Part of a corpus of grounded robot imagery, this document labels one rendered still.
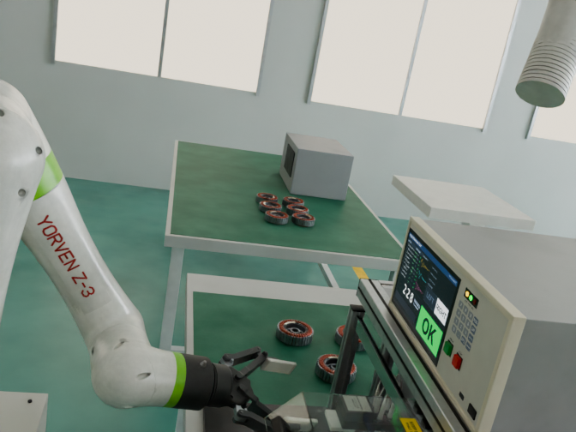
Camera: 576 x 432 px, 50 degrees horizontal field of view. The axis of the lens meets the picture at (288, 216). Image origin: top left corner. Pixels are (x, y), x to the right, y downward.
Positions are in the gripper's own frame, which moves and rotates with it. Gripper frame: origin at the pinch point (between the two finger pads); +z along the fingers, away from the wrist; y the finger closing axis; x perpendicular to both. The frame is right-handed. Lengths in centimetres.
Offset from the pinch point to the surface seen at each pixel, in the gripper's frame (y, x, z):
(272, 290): -81, -40, 43
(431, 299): -0.5, 29.4, 11.7
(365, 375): -30, -22, 48
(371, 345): -8.5, 8.4, 16.8
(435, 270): -3.4, 33.8, 10.8
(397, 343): -0.7, 17.4, 12.7
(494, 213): -57, 27, 77
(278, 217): -147, -50, 72
